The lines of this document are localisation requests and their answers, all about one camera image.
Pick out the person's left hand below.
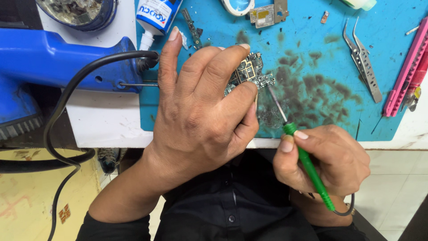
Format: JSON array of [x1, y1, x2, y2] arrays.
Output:
[[147, 26, 260, 189]]

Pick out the person's right hand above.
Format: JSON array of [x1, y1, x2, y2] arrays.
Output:
[[272, 125, 371, 199]]

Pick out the green handled soldering iron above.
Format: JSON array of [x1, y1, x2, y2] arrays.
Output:
[[267, 84, 336, 212]]

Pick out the green phone circuit board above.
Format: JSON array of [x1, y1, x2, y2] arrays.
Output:
[[224, 52, 276, 98]]

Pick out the dark shoe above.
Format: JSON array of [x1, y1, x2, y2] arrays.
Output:
[[98, 148, 127, 175]]

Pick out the person's black shirt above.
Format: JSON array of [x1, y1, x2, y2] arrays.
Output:
[[76, 148, 388, 241]]

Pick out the blue silicone work mat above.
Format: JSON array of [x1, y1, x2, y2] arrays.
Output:
[[135, 0, 428, 142]]

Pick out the silver perforated tweezers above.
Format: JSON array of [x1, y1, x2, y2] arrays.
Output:
[[342, 17, 383, 104]]

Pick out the narrow dark circuit strip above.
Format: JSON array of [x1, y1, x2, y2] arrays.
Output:
[[181, 8, 204, 51]]

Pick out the dark furniture corner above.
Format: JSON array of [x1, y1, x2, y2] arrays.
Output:
[[397, 196, 428, 241]]

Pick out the pink utility knife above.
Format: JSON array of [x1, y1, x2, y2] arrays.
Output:
[[383, 16, 428, 118]]

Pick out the white glue tube blue label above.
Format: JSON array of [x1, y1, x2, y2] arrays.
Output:
[[136, 0, 183, 51]]

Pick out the white blue round magnifier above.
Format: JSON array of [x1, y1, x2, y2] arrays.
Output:
[[220, 0, 255, 17]]

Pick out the silver metal shield plate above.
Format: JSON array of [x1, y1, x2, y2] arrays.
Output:
[[249, 0, 289, 29]]

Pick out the orange floor sticker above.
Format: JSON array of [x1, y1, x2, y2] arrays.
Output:
[[58, 203, 72, 225]]

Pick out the blue hot air gun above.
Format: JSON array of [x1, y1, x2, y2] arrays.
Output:
[[0, 28, 160, 141]]

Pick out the green white bottle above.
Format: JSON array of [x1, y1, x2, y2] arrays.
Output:
[[340, 0, 378, 11]]

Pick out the blue round container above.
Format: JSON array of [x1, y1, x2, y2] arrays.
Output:
[[35, 0, 118, 33]]

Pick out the grey soldering iron cable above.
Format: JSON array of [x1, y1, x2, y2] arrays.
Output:
[[333, 193, 356, 217]]

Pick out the thin black power cable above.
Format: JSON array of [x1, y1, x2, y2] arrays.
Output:
[[43, 50, 160, 241]]

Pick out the thick black hose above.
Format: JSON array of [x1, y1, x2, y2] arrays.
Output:
[[0, 148, 96, 173]]

